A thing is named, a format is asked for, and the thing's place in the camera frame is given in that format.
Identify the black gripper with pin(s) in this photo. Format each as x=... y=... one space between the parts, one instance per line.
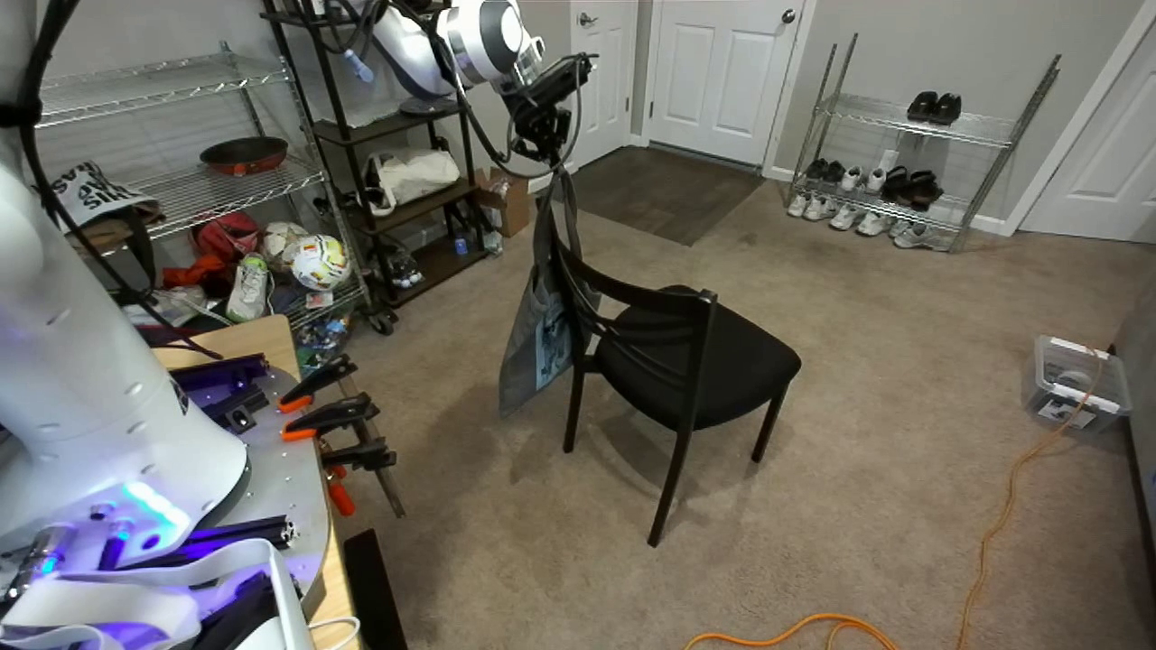
x=540 y=112

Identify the grey tote bag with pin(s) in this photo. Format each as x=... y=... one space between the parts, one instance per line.
x=540 y=339

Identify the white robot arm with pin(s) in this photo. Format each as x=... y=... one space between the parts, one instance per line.
x=101 y=435

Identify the black wooden chair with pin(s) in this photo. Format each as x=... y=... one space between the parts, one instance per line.
x=675 y=354

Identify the cardboard box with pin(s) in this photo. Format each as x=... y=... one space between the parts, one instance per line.
x=508 y=197

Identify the dark brown door mat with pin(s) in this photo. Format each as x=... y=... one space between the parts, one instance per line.
x=663 y=191

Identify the black metal shelf unit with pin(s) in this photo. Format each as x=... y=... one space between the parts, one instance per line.
x=400 y=246

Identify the white entry door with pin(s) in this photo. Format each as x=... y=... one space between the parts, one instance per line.
x=715 y=73

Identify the soccer ball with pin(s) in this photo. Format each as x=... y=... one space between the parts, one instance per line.
x=318 y=261

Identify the red frying pan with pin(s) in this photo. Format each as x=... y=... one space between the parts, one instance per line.
x=248 y=158

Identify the black orange bar clamp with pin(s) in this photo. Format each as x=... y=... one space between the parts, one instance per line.
x=321 y=376

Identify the black shoes top shelf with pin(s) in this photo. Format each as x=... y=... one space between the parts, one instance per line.
x=940 y=108

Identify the white interior door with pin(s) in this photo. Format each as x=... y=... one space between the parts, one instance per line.
x=1099 y=177

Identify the silver wire shelf unit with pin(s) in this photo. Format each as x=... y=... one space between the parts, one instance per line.
x=160 y=229

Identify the wire shoe rack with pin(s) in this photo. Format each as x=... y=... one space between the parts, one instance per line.
x=866 y=167

